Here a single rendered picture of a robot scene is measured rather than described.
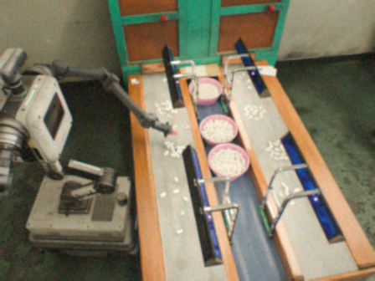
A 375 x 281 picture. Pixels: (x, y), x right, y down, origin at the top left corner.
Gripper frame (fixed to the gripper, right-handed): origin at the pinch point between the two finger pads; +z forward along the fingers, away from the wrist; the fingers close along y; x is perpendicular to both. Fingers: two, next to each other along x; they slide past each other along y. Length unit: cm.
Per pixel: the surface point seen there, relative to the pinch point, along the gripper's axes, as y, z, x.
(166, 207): -51, -7, 14
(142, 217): -56, -20, 21
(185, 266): -87, -3, 11
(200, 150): -15.3, 12.5, -5.9
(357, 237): -89, 68, -51
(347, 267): -103, 61, -41
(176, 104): -1.7, -17.7, -22.1
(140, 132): 8.5, -17.1, 18.1
